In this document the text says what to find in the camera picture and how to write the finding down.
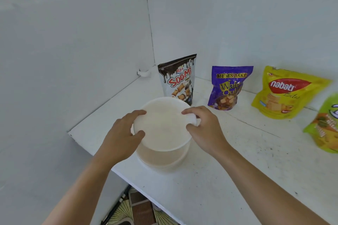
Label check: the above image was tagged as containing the person's left hand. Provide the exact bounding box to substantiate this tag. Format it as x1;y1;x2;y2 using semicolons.
101;110;147;164

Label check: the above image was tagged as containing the person's right hand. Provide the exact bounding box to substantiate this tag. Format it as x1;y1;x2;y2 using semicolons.
181;105;232;157

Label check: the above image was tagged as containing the round white plastic lid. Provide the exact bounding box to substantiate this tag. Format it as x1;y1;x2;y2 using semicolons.
133;97;202;152

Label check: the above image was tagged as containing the person's right forearm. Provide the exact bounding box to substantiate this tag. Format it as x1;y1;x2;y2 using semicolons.
211;142;331;225

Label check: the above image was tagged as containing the person's left forearm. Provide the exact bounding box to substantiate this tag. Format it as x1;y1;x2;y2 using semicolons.
42;150;124;225

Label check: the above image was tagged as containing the round translucent plastic container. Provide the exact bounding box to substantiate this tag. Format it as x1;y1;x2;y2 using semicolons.
135;139;191;172

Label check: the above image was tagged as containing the black and white snack pouch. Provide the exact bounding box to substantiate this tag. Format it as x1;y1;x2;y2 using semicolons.
158;54;197;106

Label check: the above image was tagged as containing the purple wafer snack pouch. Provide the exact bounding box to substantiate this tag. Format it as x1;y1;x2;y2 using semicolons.
207;66;254;111

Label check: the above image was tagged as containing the black pole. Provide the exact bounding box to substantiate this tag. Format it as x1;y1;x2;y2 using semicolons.
101;185;132;225

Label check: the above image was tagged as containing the brown patterned floor mat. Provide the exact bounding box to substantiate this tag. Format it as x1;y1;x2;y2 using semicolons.
109;187;181;225

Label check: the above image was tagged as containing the yellow wafer snack pouch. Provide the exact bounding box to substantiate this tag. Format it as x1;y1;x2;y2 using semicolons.
251;66;332;120

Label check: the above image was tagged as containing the green snack pouch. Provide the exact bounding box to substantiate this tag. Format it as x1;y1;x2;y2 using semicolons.
303;93;338;154

